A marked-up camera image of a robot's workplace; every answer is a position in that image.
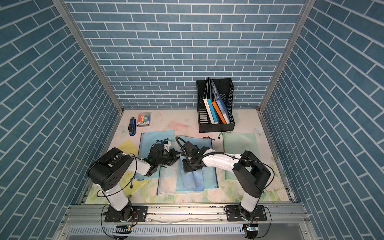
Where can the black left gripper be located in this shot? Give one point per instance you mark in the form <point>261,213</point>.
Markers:
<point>172,154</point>

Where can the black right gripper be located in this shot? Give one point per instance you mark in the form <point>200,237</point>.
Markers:
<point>186,168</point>

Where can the light blue cleaning cloth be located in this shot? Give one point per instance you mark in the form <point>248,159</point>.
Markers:
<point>193,181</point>

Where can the light blue document bag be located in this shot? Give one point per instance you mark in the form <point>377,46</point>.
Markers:
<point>209,173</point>

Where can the green mesh document bag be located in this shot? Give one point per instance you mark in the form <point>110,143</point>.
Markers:
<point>237,143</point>

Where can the clear grey document bag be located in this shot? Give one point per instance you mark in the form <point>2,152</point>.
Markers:
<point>167,184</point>

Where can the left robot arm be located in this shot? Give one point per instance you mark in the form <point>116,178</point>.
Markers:
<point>109,169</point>

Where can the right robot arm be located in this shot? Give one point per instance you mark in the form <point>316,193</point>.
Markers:
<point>251,173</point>

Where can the blue mesh document bag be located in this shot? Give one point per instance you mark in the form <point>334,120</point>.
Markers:
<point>147,140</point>

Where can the yellow mesh document bag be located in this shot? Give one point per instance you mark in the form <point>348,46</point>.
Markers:
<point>138,190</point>

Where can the teal book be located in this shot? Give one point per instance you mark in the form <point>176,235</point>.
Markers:
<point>213,112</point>

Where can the orange book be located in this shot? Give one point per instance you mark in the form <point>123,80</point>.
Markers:
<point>215,105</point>

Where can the box of coloured markers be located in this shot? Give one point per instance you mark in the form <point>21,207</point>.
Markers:
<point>144,119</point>

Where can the blue black stapler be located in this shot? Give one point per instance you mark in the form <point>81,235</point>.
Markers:
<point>132,126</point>

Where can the white book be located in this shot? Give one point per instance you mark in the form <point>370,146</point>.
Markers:
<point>209,111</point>

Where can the blue folder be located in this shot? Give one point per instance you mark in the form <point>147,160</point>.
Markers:
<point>218,99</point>

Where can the black mesh file holder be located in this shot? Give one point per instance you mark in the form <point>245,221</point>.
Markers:
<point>204,91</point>

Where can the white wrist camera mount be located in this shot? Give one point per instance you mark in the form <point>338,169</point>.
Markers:
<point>167,146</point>

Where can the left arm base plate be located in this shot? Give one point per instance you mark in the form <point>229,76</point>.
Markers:
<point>135,214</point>

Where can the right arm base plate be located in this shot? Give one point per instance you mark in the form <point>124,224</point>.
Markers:
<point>236,213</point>

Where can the aluminium front rail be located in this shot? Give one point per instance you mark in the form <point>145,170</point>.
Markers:
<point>274,221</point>

